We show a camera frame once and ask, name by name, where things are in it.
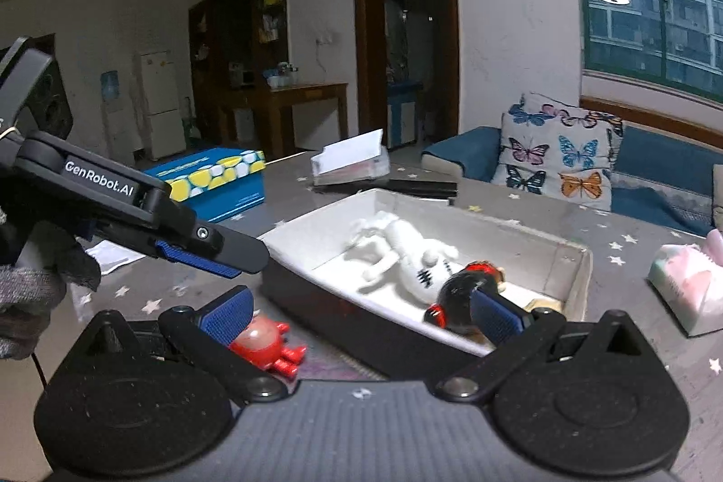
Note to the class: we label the red round toy figure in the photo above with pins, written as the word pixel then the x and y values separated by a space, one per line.
pixel 260 341

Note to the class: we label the window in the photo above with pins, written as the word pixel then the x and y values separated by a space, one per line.
pixel 649 19

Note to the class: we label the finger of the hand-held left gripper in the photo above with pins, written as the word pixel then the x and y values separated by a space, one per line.
pixel 226 250

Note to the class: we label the clear box with white paper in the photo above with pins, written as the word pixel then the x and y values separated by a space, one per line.
pixel 350 157

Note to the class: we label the blue cabinet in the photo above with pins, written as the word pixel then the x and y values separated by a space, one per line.
pixel 404 115

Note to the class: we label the blue yellow-dotted tissue box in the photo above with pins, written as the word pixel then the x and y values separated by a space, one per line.
pixel 214 182

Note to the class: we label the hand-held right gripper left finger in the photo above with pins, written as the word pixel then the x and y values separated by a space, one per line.
pixel 229 315

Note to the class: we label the dark wooden door frame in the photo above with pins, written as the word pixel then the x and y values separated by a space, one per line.
pixel 452 36

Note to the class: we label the grey cardboard box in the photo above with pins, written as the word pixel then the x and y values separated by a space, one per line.
pixel 350 312

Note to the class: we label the person's left hand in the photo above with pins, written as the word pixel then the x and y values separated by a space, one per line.
pixel 34 290

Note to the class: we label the white refrigerator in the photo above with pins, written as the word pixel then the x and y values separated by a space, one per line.
pixel 161 103

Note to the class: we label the blue sofa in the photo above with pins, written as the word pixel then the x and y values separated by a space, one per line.
pixel 463 154

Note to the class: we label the grey pillow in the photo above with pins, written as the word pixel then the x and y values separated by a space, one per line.
pixel 718 194

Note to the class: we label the pastel tissue pack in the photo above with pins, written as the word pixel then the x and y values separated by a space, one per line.
pixel 689 284

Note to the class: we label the white plush rabbit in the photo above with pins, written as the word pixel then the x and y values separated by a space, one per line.
pixel 406 245

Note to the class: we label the white water dispenser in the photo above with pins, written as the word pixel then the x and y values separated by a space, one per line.
pixel 116 120

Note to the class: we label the butterfly print pillow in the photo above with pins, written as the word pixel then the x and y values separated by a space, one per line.
pixel 559 154

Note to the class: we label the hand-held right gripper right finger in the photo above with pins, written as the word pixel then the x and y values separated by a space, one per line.
pixel 497 319

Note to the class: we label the black and red doll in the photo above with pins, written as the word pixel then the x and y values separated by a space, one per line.
pixel 457 295

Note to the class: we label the wooden desk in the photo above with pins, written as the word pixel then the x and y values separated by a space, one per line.
pixel 305 98

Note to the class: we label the white paper sheet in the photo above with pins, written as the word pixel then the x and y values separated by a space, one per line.
pixel 110 256

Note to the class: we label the dark wooden shelf cabinet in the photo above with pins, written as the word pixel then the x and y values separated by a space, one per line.
pixel 237 19

